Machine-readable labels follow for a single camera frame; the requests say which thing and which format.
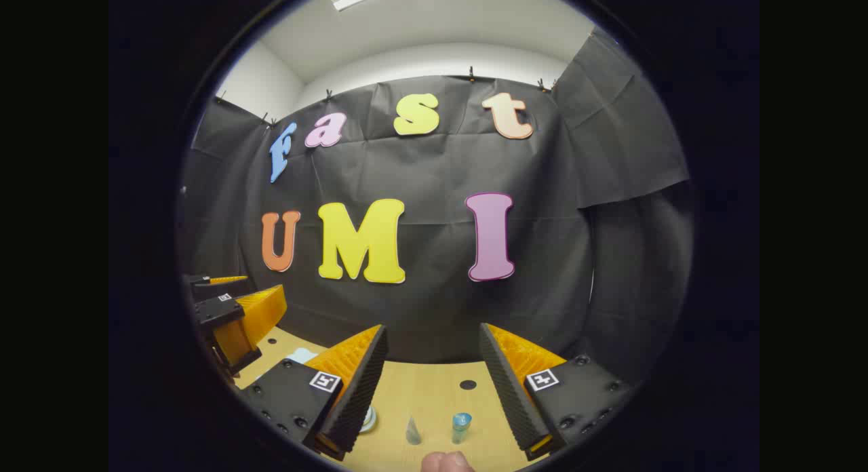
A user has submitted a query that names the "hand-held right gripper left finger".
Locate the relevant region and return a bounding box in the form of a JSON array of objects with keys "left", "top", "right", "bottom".
[{"left": 239, "top": 324, "right": 389, "bottom": 461}]

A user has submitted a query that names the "small white suitcase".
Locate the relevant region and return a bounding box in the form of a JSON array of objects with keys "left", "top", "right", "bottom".
[{"left": 285, "top": 347, "right": 378, "bottom": 433}]

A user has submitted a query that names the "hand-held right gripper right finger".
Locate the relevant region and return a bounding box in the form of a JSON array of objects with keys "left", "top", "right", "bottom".
[{"left": 479, "top": 322, "right": 635, "bottom": 462}]

